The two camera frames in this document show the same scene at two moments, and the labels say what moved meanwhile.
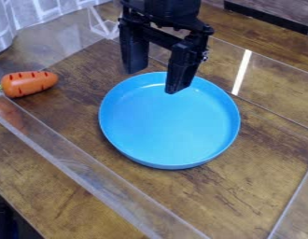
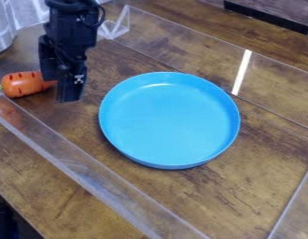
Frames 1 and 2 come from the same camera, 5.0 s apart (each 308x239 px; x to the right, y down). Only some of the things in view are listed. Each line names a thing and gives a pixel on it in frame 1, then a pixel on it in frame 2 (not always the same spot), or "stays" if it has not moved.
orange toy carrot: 23,83 stays
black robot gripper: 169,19 to 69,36
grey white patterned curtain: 17,14 stays
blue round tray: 167,131 stays
